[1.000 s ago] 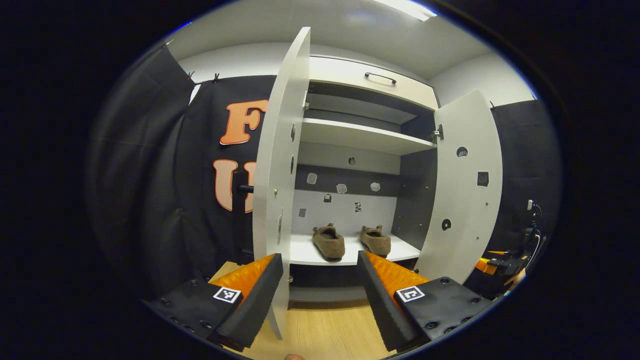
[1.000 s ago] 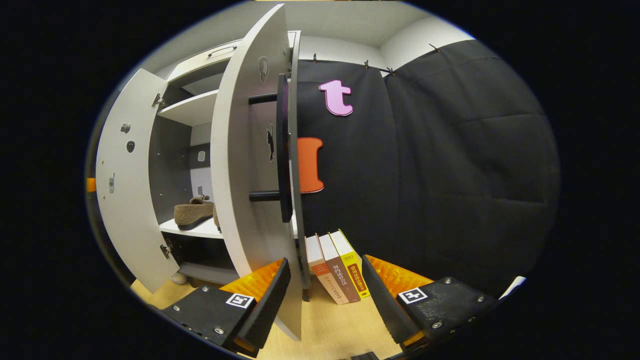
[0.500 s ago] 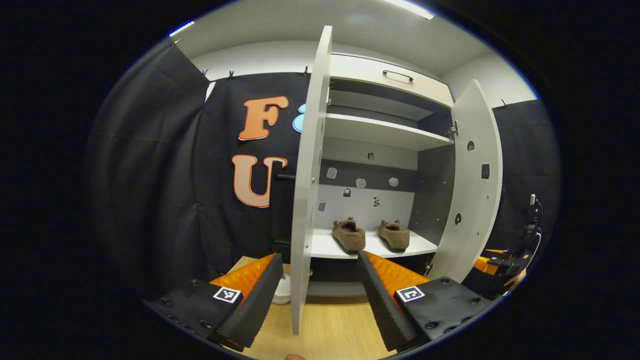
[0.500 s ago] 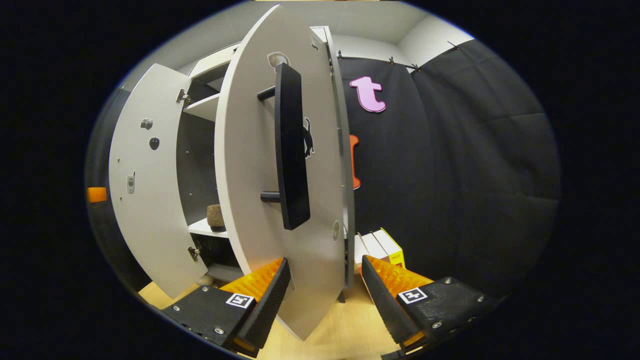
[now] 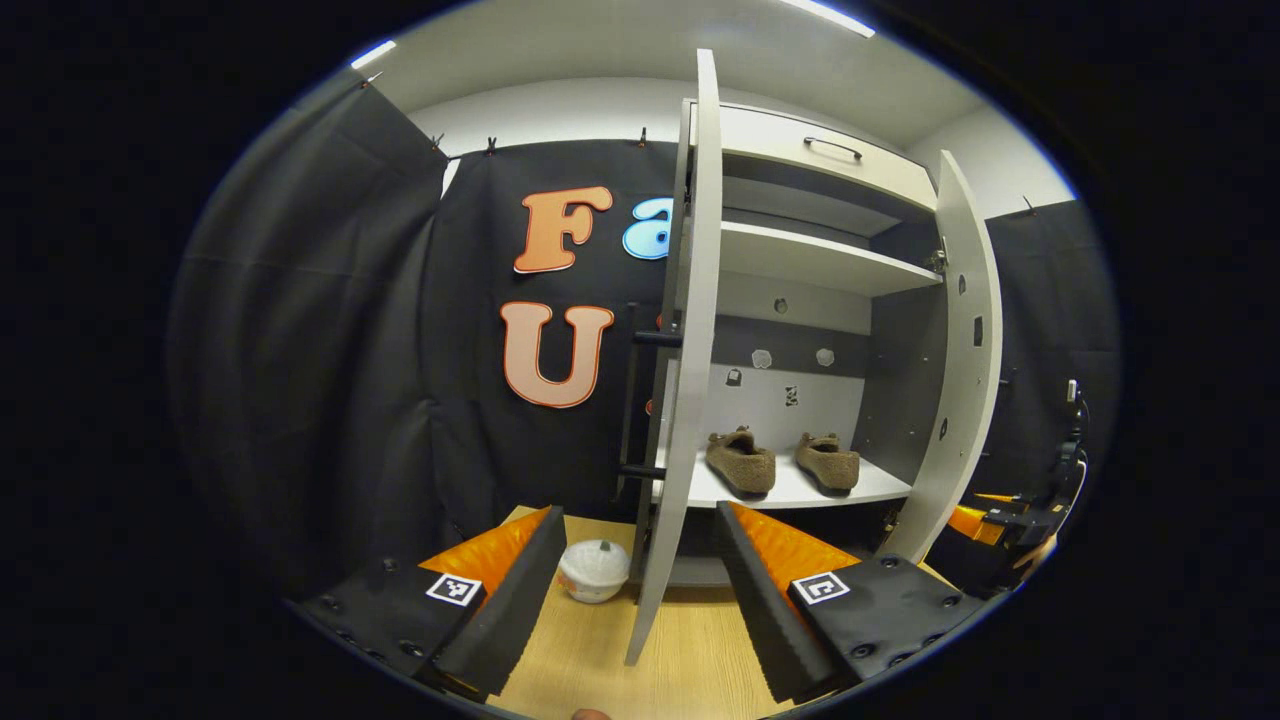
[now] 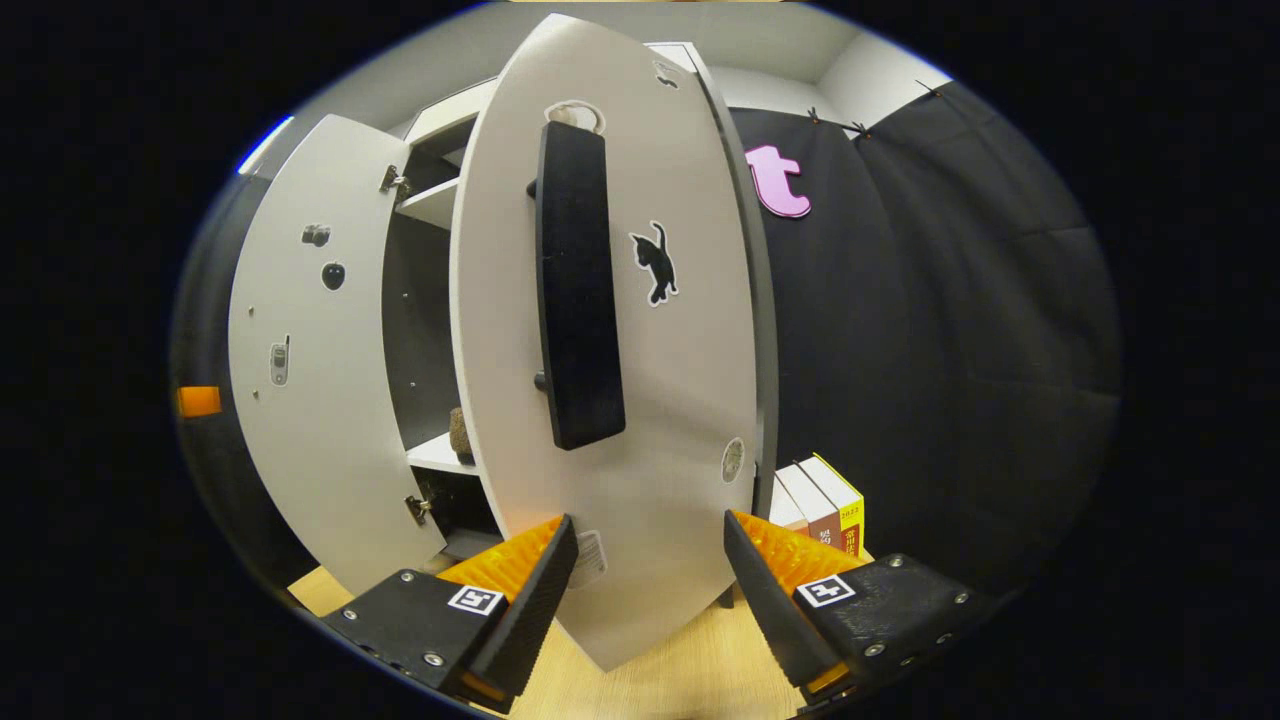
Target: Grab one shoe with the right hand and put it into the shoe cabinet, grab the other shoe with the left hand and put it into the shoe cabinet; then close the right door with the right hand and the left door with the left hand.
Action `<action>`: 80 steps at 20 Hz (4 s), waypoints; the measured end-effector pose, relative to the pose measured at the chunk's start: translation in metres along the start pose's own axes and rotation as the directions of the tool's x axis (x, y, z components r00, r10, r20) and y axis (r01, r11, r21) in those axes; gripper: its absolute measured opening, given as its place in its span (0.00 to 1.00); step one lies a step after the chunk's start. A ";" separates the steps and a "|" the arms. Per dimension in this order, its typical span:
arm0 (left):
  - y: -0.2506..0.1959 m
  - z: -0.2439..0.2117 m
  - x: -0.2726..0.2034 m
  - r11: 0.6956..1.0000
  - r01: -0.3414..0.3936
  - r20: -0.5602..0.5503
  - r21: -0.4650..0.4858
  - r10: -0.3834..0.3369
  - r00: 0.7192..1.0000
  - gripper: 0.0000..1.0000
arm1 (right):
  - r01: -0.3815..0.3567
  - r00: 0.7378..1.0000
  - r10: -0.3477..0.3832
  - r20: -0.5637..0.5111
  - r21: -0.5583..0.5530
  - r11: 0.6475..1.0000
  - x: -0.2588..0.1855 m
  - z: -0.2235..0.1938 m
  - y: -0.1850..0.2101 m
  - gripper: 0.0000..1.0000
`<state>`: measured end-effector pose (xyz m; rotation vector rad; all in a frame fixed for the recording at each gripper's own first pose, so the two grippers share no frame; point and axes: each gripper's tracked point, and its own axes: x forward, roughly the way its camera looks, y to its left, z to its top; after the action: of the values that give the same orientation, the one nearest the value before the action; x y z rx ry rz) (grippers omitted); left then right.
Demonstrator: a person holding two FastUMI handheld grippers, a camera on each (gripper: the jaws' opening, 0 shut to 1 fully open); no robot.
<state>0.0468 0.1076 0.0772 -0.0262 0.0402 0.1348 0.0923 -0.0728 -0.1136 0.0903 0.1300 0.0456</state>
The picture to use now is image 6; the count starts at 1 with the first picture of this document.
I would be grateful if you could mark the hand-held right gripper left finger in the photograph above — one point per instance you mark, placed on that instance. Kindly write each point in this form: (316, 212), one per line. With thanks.
(530, 610)

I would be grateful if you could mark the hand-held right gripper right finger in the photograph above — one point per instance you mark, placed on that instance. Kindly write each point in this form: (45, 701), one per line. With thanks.
(765, 610)

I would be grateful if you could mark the brown fuzzy shoe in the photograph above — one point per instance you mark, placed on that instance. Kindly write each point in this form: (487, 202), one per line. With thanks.
(461, 435)

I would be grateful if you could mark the white shoe cabinet door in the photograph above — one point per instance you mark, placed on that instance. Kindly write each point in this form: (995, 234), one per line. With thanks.
(320, 450)
(680, 400)

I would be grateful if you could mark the white shoe cabinet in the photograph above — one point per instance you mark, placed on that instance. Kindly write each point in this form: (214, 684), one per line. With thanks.
(430, 350)

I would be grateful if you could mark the metal door hinge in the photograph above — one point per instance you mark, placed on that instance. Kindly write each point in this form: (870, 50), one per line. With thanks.
(393, 180)
(418, 507)

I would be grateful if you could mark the white cabinet drawer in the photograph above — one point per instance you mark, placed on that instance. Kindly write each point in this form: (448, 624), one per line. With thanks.
(450, 115)

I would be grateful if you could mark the white book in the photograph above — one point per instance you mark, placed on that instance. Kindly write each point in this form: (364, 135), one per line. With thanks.
(785, 510)

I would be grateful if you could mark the brown book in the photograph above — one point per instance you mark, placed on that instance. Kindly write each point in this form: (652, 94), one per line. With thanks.
(820, 515)

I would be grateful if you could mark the yellow book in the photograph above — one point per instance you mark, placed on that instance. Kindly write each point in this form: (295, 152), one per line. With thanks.
(850, 510)

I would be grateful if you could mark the black backdrop cloth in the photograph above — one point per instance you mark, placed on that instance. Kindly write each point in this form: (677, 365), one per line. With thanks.
(980, 350)

